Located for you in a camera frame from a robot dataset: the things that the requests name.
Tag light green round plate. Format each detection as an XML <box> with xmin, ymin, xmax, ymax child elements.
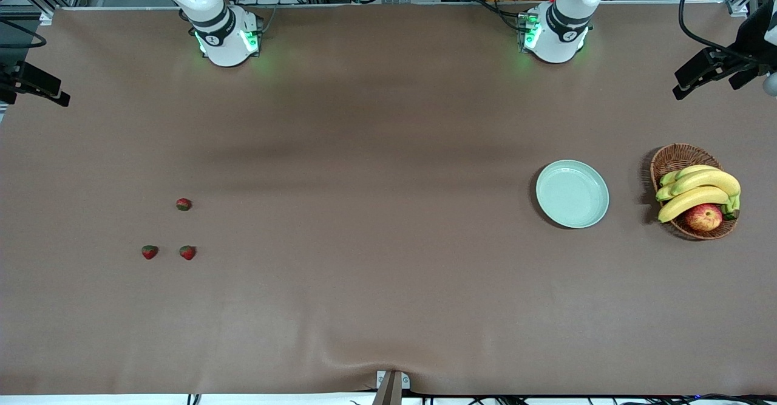
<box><xmin>535</xmin><ymin>160</ymin><xmax>609</xmax><ymax>229</ymax></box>

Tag brown wicker basket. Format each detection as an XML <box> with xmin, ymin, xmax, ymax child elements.
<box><xmin>650</xmin><ymin>143</ymin><xmax>739</xmax><ymax>240</ymax></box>

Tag yellow banana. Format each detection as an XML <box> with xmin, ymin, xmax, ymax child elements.
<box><xmin>658</xmin><ymin>186</ymin><xmax>741</xmax><ymax>223</ymax></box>
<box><xmin>660</xmin><ymin>165</ymin><xmax>721</xmax><ymax>188</ymax></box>
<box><xmin>656</xmin><ymin>169</ymin><xmax>742</xmax><ymax>203</ymax></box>

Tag red yellow apple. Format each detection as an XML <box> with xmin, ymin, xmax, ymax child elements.
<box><xmin>685</xmin><ymin>203</ymin><xmax>723</xmax><ymax>232</ymax></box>

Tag brown table mat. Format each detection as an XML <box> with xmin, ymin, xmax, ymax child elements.
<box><xmin>0</xmin><ymin>1</ymin><xmax>777</xmax><ymax>396</ymax></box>

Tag metal bracket with bar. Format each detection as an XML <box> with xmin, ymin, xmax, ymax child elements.
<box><xmin>372</xmin><ymin>370</ymin><xmax>411</xmax><ymax>405</ymax></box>

